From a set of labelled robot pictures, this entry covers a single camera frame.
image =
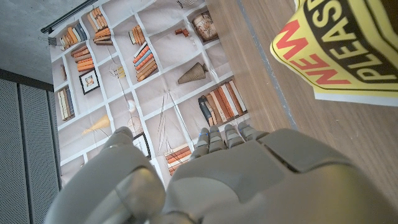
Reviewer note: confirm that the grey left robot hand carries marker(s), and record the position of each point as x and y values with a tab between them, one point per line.
248	186

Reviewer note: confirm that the yellow new driver sticker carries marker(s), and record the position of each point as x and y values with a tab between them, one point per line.
348	46

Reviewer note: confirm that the printed bookshelf backdrop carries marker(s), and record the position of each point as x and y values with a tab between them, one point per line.
168	46

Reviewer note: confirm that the metal binder clip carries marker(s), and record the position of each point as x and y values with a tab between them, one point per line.
48	41

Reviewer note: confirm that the black backdrop stand pole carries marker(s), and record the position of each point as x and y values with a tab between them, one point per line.
68	16

